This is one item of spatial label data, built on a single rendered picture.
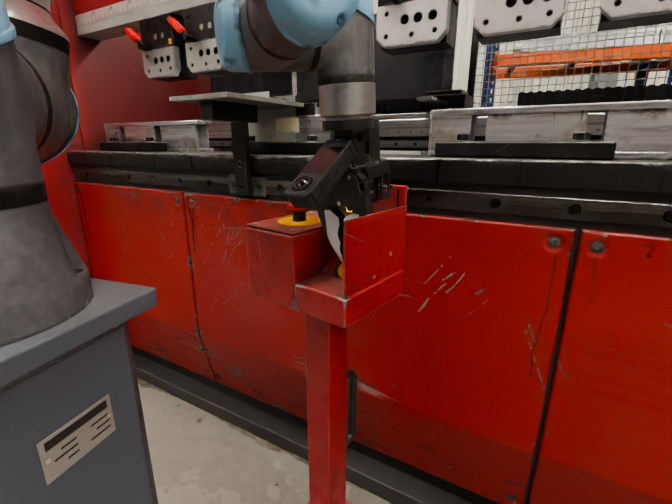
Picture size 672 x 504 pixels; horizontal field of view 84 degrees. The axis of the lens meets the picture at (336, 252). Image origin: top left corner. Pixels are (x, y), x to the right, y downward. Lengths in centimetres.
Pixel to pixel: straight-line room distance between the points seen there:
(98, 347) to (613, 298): 72
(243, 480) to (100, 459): 87
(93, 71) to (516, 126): 146
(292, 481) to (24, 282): 100
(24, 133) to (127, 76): 149
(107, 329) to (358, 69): 39
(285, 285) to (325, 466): 37
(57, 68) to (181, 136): 89
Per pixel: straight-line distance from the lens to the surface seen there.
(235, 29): 47
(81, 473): 40
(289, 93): 107
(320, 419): 73
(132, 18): 151
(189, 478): 129
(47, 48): 48
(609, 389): 84
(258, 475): 125
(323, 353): 64
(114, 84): 180
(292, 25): 35
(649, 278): 76
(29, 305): 33
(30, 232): 34
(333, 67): 51
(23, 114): 36
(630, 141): 85
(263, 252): 59
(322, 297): 52
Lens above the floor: 90
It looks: 16 degrees down
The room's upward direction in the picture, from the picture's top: straight up
